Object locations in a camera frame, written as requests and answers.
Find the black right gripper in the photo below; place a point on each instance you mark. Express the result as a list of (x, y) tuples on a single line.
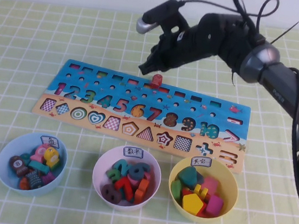
[(176, 51)]

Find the red fish piece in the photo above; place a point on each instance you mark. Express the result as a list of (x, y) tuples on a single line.
[(156, 80)]

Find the colourful number puzzle board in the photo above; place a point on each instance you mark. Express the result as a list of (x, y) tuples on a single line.
[(182, 108)]

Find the paper label on pink bowl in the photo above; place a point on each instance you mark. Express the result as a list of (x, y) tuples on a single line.
[(133, 152)]

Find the teal number piece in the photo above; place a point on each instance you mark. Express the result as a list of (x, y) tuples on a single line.
[(121, 164)]

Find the paper label on yellow bowl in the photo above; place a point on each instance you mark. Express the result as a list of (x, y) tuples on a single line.
[(201, 162)]

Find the pink number piece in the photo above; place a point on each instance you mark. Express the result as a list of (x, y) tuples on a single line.
[(147, 176)]

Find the blue number piece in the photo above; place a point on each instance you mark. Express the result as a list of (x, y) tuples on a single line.
[(133, 175)]

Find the teal heart piece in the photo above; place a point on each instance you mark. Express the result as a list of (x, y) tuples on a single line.
[(186, 176)]

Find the pale pink bowl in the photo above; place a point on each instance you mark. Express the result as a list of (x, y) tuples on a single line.
[(101, 166)]

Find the green number piece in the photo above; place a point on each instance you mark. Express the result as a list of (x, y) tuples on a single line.
[(113, 175)]

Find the blue shape piece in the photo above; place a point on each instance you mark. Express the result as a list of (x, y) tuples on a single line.
[(200, 178)]

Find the green shape piece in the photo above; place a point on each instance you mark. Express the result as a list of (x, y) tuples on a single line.
[(176, 190)]

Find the red number seven piece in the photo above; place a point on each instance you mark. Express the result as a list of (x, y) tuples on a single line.
[(126, 188)]

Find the red shape piece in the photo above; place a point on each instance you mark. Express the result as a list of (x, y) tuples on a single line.
[(186, 192)]

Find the light pink shape piece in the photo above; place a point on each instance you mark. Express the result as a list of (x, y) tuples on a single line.
[(210, 185)]

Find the yellow equals sign piece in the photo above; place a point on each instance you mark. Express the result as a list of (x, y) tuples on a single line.
[(197, 190)]

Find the orange number piece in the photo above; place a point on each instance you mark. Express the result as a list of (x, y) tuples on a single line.
[(140, 195)]

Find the paper label on blue bowl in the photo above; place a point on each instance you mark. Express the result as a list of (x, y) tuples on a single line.
[(49, 141)]

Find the brown number eight piece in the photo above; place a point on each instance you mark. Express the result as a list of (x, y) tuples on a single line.
[(111, 193)]

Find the yellow bowl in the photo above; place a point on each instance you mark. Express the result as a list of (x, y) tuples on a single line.
[(228, 182)]

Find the yellow fish piece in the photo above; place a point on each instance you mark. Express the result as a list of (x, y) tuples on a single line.
[(51, 157)]

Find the yellow pentagon piece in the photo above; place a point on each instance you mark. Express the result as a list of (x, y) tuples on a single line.
[(191, 204)]

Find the pink fish piece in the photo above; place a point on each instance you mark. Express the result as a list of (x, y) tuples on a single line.
[(39, 153)]

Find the magenta square piece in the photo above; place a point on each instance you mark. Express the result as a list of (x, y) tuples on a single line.
[(214, 204)]

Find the light teal fish piece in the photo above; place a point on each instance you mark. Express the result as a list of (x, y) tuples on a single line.
[(37, 166)]

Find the purple fish piece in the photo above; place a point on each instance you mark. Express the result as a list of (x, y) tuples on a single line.
[(48, 178)]

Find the dark teal fish piece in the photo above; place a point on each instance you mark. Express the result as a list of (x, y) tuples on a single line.
[(25, 157)]

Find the grey fish piece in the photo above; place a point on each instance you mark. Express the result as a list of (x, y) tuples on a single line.
[(33, 179)]

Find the brown fish piece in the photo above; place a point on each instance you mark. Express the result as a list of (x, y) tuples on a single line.
[(17, 164)]

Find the orange fish piece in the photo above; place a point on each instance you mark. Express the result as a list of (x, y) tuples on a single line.
[(24, 184)]

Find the light blue bowl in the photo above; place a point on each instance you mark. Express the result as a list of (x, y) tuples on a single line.
[(5, 176)]

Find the green checkered tablecloth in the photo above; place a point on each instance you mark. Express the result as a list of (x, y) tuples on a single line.
[(65, 39)]

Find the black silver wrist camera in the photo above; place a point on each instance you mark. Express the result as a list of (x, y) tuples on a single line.
[(161, 12)]

